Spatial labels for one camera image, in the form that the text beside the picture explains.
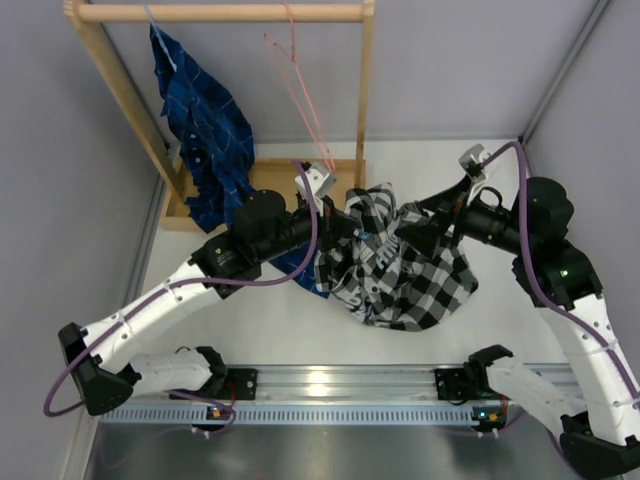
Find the light blue hanger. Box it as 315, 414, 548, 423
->
142, 3, 177, 73

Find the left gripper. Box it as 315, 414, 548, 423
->
256, 195, 359, 263

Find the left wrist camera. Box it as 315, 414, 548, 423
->
295, 162, 337, 199

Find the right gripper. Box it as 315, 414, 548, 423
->
396, 175, 534, 261

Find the blue plaid shirt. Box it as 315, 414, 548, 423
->
150, 27, 321, 297

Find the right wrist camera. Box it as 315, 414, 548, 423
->
458, 143, 495, 186

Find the wooden clothes rack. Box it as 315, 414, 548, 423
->
63, 0, 376, 234

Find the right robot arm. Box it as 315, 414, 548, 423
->
398, 177, 639, 479

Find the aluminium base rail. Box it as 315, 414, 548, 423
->
99, 363, 591, 404

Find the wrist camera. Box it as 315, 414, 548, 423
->
458, 143, 495, 186
295, 162, 337, 199

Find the black white checkered shirt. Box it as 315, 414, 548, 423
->
314, 183, 479, 332

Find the white slotted cable duct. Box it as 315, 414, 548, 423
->
101, 402, 486, 427

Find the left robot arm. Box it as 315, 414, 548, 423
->
58, 190, 358, 416

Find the pink wire hanger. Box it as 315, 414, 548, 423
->
263, 2, 337, 173

